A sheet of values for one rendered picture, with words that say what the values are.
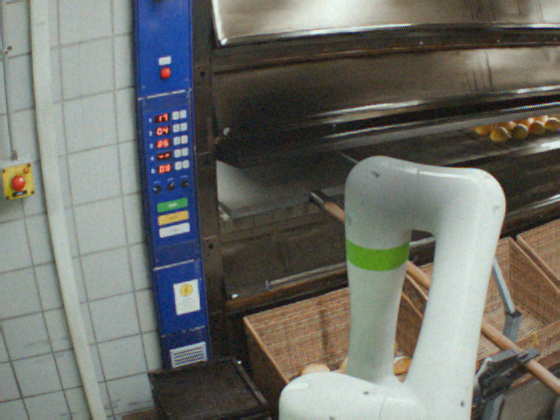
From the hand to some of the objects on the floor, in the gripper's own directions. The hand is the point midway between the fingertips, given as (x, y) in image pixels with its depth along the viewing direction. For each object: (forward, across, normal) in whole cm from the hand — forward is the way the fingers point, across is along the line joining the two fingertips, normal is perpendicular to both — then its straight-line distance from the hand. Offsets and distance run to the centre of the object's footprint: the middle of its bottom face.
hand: (524, 362), depth 147 cm
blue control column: (-48, +117, -194) cm, 231 cm away
